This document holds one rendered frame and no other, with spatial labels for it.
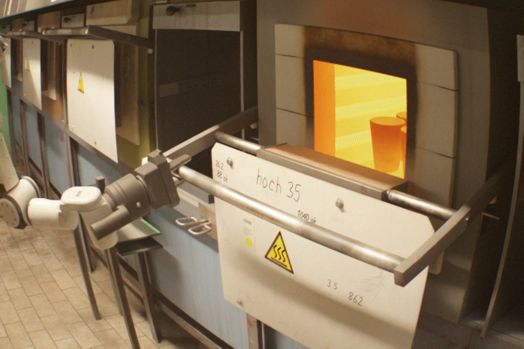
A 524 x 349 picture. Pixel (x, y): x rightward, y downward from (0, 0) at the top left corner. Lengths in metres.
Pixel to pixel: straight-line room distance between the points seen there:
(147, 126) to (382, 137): 0.89
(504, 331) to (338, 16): 0.74
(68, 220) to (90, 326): 1.53
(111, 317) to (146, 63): 1.36
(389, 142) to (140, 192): 0.51
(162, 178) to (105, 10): 1.06
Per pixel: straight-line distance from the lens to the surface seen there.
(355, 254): 0.89
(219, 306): 1.98
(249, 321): 1.74
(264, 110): 1.41
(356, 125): 1.35
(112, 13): 2.09
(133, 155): 2.10
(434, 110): 1.04
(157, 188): 1.24
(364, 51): 1.14
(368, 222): 1.03
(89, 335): 2.66
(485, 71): 0.97
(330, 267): 1.13
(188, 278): 2.11
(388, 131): 1.27
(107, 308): 2.89
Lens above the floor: 1.48
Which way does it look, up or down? 16 degrees down
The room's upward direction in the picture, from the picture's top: 1 degrees counter-clockwise
